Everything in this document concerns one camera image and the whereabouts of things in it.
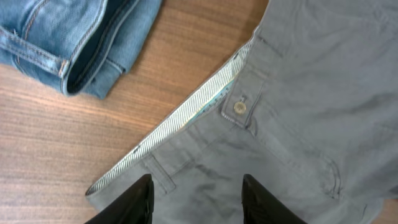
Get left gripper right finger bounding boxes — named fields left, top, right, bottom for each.
left=241, top=174, right=307, bottom=224

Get folded blue denim jeans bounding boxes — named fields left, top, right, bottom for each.
left=1, top=0, right=162, bottom=99

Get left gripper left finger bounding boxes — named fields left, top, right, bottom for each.
left=85, top=174, right=154, bottom=224

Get grey cotton shorts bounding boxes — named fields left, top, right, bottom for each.
left=86, top=0, right=397, bottom=223

